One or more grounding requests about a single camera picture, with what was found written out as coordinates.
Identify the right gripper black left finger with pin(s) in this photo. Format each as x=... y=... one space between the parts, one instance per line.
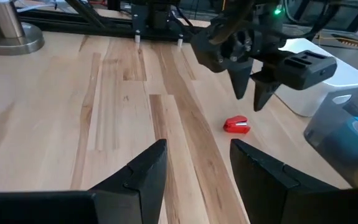
x=147 y=186

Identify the light blue tape roll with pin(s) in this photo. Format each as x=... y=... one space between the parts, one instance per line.
x=353 y=143

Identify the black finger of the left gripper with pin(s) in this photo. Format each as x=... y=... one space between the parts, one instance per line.
x=241 y=81
x=264 y=93

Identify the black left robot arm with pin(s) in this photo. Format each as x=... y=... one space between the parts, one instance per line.
x=269 y=18

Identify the grey translucent plastic bin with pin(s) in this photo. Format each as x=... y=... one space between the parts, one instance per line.
x=322 y=137

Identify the black aluminium table frame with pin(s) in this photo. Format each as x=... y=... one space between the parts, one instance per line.
x=104 y=23

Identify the white plastic bin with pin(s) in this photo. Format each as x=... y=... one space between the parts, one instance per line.
x=346 y=77

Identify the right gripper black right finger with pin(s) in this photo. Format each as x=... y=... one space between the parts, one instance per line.
x=256 y=186

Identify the red mini stapler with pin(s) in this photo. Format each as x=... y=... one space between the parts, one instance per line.
x=236 y=126

